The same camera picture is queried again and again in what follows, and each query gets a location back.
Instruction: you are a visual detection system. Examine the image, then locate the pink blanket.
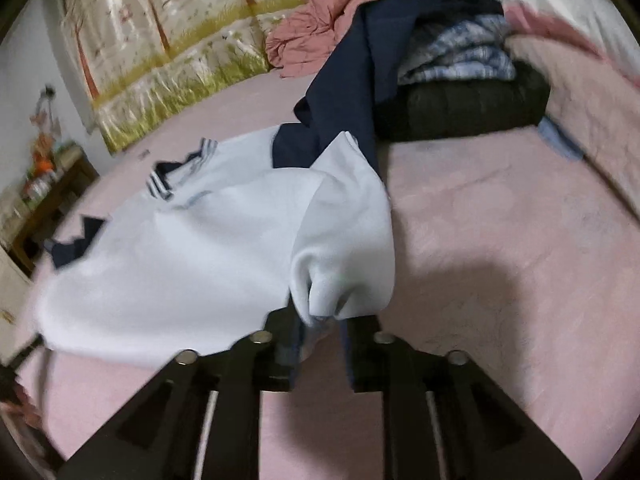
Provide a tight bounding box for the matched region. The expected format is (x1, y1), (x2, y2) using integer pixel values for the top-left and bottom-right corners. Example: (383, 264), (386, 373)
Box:
(502, 2), (640, 221)

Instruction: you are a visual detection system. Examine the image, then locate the clutter of small table items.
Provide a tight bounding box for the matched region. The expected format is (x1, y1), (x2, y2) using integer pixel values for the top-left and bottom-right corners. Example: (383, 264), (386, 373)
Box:
(20, 85), (76, 206)

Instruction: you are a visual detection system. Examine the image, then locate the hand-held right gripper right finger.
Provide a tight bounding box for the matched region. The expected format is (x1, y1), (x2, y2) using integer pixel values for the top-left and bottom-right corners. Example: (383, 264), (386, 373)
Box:
(344, 314), (583, 480)

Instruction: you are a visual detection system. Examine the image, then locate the white and navy jacket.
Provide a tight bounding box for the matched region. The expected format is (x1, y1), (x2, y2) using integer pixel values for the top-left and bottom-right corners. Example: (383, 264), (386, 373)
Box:
(35, 0), (505, 367)

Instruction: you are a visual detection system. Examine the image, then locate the crumpled pink quilt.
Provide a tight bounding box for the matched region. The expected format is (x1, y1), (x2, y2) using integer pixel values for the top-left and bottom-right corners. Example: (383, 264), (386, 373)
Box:
(265, 0), (400, 79)

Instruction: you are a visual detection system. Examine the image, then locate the pink bed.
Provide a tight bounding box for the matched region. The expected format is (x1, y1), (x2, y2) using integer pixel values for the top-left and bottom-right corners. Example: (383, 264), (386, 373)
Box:
(12, 67), (640, 480)

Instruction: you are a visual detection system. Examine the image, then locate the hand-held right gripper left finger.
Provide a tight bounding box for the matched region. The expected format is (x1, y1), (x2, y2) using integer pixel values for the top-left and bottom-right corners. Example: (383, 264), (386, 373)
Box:
(57, 308), (302, 480)

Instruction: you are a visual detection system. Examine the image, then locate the folded black garment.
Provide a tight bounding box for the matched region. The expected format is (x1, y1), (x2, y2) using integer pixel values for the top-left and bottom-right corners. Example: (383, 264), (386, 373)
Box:
(376, 62), (552, 143)

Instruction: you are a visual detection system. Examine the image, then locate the light blue cloth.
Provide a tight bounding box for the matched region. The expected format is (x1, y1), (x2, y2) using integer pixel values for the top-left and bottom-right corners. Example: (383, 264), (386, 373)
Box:
(537, 116), (585, 162)

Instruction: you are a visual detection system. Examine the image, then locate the wooden side table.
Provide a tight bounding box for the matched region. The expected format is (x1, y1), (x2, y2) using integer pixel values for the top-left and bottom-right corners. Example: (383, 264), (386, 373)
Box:
(0, 146), (100, 273)

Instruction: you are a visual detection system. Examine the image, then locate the blue plaid garment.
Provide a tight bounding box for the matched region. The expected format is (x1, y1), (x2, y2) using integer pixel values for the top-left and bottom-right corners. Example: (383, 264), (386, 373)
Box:
(397, 14), (517, 86)

